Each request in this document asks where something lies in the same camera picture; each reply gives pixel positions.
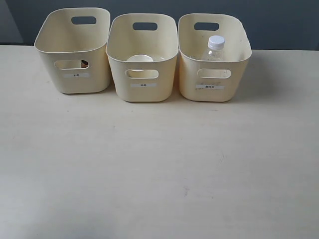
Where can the middle cream plastic bin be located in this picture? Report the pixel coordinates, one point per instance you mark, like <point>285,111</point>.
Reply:
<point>150,34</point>

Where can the brown wooden cup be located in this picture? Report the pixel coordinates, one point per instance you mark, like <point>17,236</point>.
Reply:
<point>84,64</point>

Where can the right cream plastic bin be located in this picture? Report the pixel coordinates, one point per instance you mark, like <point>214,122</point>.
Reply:
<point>204,79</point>

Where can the left cream plastic bin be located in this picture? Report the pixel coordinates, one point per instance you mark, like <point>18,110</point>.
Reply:
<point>70,35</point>

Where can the white paper cup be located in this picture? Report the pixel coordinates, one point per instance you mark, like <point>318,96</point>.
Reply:
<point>140,58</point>

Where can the cream plastic bin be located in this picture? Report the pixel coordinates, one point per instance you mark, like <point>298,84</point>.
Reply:
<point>204,79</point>
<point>70,35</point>
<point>150,34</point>

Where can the clear plastic bottle white cap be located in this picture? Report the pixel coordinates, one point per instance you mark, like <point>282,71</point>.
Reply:
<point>215,47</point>

